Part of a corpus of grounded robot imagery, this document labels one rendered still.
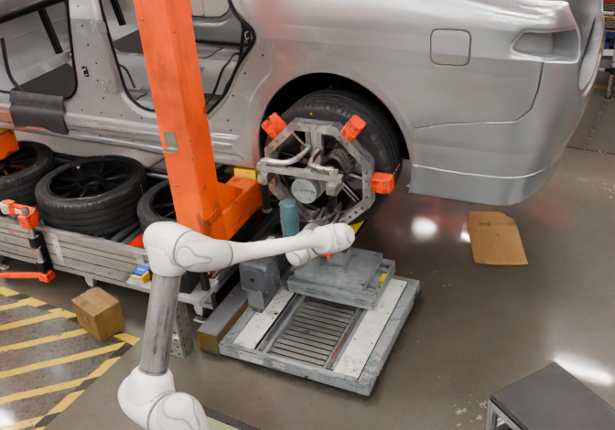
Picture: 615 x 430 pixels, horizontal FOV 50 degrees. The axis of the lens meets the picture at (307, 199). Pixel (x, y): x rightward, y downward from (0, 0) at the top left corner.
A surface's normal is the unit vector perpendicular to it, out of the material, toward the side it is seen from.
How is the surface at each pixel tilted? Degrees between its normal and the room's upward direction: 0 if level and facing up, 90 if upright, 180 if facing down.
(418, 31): 90
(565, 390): 0
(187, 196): 90
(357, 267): 0
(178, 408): 5
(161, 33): 90
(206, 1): 90
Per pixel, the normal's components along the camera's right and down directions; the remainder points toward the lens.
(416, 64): -0.41, 0.48
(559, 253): -0.07, -0.86
